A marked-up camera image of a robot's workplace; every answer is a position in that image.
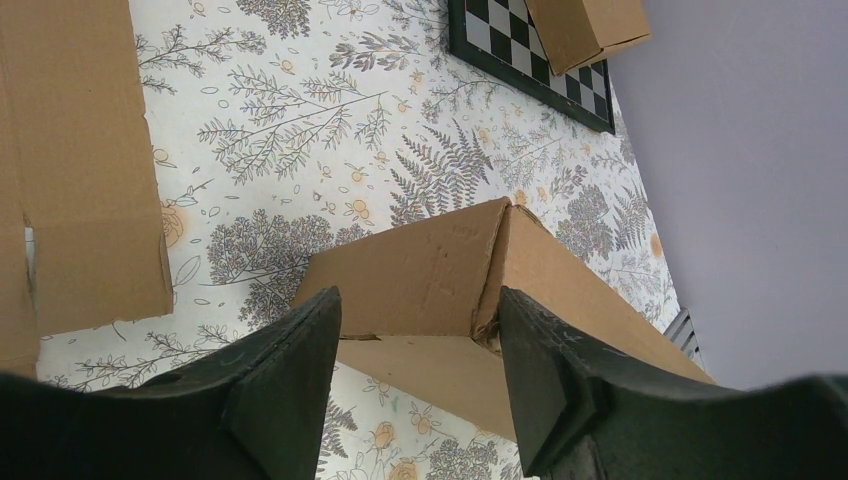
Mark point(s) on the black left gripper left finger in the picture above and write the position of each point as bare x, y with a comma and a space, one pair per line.
254, 409

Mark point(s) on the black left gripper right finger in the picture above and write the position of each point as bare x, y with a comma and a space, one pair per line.
583, 409

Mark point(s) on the closed brown cardboard box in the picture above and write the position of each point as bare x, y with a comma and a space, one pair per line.
577, 33

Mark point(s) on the flat cardboard sheet stack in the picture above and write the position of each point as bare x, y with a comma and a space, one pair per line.
82, 242

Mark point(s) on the floral patterned table mat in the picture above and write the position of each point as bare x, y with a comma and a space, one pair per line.
282, 128

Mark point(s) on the black white chessboard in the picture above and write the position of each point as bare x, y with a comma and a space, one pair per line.
500, 38

